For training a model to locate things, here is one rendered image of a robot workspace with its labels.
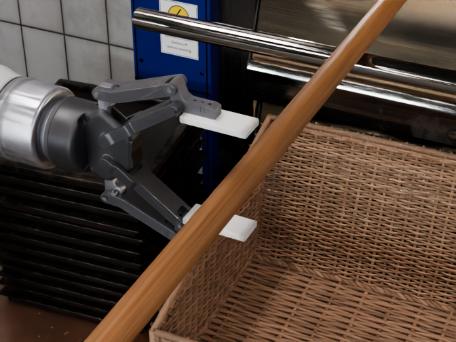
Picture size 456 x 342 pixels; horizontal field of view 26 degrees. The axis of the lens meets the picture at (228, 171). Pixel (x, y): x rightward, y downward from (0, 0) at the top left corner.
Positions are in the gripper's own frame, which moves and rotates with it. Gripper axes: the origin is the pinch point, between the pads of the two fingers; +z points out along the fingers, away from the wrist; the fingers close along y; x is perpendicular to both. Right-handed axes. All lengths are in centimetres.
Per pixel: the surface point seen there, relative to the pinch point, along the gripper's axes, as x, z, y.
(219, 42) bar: -33.3, -18.4, 4.2
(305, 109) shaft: -14.7, 1.2, -0.3
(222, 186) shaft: 2.7, -0.1, -0.5
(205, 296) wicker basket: -38, -24, 54
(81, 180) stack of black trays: -31, -41, 31
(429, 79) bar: -33.9, 9.8, 3.2
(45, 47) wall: -70, -75, 34
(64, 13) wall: -70, -70, 25
